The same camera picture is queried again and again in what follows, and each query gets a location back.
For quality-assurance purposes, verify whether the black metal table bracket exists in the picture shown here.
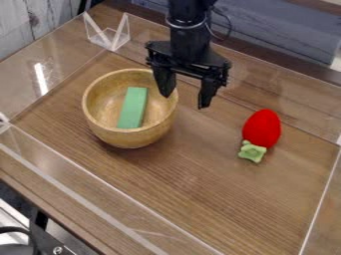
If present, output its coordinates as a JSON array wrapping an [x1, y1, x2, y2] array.
[[29, 207, 92, 255]]

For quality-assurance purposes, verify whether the clear acrylic corner bracket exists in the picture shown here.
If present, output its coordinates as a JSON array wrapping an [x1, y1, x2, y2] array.
[[82, 13, 131, 52]]

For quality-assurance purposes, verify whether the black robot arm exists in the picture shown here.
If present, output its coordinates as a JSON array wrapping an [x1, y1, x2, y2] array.
[[145, 0, 231, 109]]

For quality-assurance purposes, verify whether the clear acrylic table guard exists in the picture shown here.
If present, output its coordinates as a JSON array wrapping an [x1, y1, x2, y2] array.
[[0, 18, 341, 255]]

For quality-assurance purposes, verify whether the wooden bowl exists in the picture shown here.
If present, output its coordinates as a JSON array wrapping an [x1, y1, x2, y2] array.
[[81, 69, 177, 148]]

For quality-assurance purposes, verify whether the green rectangular block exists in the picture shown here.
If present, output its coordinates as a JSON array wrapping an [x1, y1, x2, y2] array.
[[117, 87, 148, 128]]

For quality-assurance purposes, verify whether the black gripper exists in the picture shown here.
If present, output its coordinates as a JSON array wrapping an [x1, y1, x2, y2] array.
[[144, 19, 232, 111]]

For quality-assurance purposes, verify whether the red plush strawberry toy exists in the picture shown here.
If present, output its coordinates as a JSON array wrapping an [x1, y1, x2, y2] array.
[[238, 109, 280, 163]]

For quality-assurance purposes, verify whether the black cable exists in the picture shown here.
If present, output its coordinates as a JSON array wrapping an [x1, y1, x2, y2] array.
[[0, 226, 44, 255]]

